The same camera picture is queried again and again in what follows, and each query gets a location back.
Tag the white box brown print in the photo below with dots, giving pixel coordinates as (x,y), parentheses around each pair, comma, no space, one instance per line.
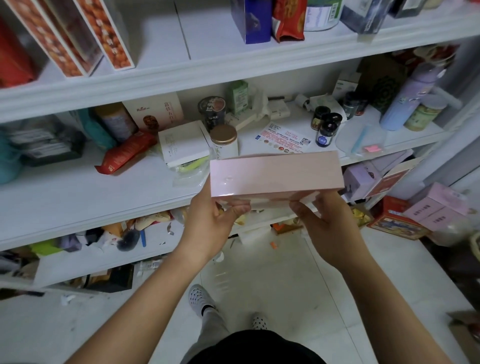
(154,112)

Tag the white flat box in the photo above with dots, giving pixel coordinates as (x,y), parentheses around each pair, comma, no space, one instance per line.
(184,142)

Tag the pink blossom box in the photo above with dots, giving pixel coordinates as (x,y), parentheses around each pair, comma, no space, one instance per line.
(277,174)

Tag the lavender bottle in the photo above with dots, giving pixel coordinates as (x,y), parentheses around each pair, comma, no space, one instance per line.
(409,97)

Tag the person's white shoe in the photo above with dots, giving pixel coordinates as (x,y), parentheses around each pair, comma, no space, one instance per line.
(201,300)
(259,321)

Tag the person's right forearm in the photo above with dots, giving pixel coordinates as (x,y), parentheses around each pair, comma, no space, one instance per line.
(394,315)

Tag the teal pouch bag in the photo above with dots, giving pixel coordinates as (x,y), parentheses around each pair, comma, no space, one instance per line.
(94,131)

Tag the white metal shelving unit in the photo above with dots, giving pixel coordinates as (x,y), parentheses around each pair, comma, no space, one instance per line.
(150,75)

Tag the small dark bottle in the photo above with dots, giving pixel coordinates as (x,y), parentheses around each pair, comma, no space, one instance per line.
(320,117)
(328,131)

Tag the red pouch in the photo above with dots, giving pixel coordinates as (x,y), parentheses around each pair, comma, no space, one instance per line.
(127,151)

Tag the dark red foil pouches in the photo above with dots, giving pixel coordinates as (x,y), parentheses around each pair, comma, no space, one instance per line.
(251,19)

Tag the pink carton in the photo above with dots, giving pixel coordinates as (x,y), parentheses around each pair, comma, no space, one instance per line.
(435,206)

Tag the white tub green label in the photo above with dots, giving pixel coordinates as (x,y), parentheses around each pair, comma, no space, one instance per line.
(322,13)

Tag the dark jar with lid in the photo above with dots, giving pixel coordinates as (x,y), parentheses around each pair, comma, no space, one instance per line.
(212,112)

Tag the teal plastic basket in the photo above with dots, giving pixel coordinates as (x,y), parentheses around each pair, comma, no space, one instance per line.
(7,161)

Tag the yellow bottle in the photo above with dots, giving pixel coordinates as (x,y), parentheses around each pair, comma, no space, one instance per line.
(116,121)

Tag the white colourful sticker sheet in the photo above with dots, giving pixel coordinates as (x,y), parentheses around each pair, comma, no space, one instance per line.
(283,139)

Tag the person's left hand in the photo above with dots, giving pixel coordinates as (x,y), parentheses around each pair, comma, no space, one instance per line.
(202,229)

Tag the small green pack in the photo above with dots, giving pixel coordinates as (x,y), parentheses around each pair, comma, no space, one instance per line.
(238,97)

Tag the red box white edge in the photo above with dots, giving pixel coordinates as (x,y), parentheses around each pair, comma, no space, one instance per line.
(109,34)
(45,34)

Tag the person's left forearm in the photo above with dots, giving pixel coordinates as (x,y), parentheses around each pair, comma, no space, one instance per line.
(135,315)

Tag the brown carton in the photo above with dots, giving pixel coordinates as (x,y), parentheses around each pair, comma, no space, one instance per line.
(362,217)

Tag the person's grey trousers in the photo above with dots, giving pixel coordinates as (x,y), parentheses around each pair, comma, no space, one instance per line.
(208,334)

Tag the small black grey boxes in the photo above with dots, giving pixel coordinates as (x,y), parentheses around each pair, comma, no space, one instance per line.
(41,142)

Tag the colourful flat box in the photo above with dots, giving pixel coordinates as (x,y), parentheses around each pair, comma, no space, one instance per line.
(397,221)

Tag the small green jar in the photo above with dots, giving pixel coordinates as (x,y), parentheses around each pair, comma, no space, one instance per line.
(425,114)

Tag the person's right hand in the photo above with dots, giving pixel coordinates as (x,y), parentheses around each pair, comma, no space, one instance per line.
(334,229)

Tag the person's black clothing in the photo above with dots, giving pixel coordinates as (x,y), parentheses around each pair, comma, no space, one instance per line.
(255,349)

